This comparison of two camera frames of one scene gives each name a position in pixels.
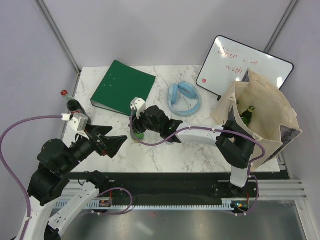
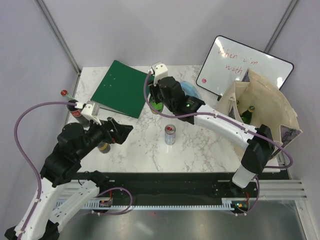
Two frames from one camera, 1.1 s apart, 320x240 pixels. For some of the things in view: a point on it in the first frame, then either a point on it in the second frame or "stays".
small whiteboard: [228, 61] stays
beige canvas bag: [274, 123] stays
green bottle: [140, 136] to [158, 107]
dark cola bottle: [74, 106] stays
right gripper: [136, 126] to [153, 90]
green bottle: [247, 115] stays
